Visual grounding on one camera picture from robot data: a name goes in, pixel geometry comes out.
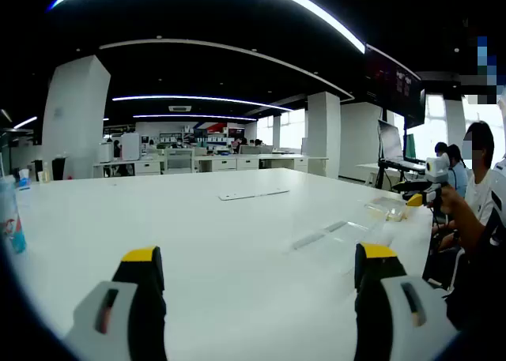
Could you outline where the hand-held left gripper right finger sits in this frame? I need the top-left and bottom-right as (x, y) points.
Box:
(353, 242), (460, 361)

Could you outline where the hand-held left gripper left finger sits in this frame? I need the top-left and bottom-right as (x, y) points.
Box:
(65, 245), (168, 361)

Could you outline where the clear plastic storage box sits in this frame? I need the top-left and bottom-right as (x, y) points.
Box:
(363, 196), (410, 223)

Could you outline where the person's right hand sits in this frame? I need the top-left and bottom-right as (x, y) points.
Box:
(428, 183), (470, 220)

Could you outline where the black tripod stand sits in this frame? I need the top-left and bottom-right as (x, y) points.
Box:
(374, 160), (406, 191)

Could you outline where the open laptop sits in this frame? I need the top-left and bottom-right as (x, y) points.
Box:
(376, 119), (427, 172)

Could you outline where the white chest device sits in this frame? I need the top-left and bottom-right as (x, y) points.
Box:
(489, 158), (506, 248)

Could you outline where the clear acrylic stand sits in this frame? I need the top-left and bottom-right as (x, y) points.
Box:
(289, 197), (393, 276)

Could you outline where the hanging dark screen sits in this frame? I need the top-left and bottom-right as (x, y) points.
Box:
(364, 43), (428, 130)

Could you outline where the printed drink cup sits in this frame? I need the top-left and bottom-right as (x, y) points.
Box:
(0, 174), (28, 255)

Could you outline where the flat white plate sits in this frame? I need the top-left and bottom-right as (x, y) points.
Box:
(217, 188), (291, 201)

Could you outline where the black bin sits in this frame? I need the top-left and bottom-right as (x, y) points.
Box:
(51, 156), (68, 182)

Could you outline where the small white appliance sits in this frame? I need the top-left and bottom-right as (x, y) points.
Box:
(96, 141), (115, 164)

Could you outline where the white office chair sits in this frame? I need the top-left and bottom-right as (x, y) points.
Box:
(163, 147), (196, 175)

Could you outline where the tall white appliance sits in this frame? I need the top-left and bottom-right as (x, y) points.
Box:
(119, 132), (142, 162)

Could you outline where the row of white desks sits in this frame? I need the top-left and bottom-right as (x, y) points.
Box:
(92, 152), (329, 179)

